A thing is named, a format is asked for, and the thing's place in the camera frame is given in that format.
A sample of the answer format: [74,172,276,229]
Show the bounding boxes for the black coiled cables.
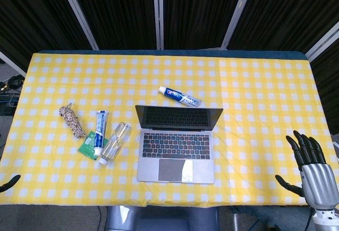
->
[0,74,24,93]

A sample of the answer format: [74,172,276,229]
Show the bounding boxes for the green foil packet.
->
[77,131,109,161]

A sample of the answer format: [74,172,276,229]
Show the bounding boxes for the braided rope bundle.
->
[58,103,87,138]

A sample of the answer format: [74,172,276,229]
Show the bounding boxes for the blue red toothpaste tube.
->
[158,86,202,108]

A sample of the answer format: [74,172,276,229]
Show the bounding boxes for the silver laptop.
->
[135,104,224,184]

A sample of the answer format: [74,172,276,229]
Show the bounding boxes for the blue white toothpaste tube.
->
[93,110,110,157]

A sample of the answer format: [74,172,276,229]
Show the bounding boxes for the yellow checkered tablecloth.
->
[0,52,339,207]

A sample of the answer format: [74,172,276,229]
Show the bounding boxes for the black thin cable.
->
[96,206,103,231]

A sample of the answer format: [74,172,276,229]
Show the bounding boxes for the clear plastic bottle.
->
[98,121,132,166]

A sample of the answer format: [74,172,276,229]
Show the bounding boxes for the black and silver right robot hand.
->
[274,130,339,210]

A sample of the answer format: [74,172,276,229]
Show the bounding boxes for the white partition frame post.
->
[220,0,257,50]
[56,0,100,51]
[304,21,339,62]
[0,51,26,77]
[153,0,164,50]

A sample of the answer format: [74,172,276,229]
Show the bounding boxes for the grey robot torso base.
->
[105,206,220,231]

